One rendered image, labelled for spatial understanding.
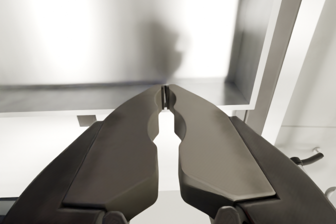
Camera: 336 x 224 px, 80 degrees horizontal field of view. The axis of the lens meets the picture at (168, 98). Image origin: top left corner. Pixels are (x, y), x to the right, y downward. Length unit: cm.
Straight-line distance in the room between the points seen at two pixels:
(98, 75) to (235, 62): 11
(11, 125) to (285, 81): 24
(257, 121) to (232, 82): 4
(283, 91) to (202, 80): 7
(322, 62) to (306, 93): 20
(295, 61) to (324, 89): 135
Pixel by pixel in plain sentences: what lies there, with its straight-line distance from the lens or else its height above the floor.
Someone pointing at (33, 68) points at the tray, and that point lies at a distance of 18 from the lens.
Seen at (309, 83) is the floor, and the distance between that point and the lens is 145.
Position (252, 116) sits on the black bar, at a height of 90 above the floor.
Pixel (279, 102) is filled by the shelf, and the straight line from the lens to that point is 20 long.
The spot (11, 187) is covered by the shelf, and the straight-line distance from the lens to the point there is 30.
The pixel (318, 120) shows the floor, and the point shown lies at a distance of 167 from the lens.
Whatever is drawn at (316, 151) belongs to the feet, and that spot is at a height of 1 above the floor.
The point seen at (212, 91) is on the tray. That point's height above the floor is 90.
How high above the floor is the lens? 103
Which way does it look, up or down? 58 degrees down
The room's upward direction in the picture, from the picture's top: 176 degrees clockwise
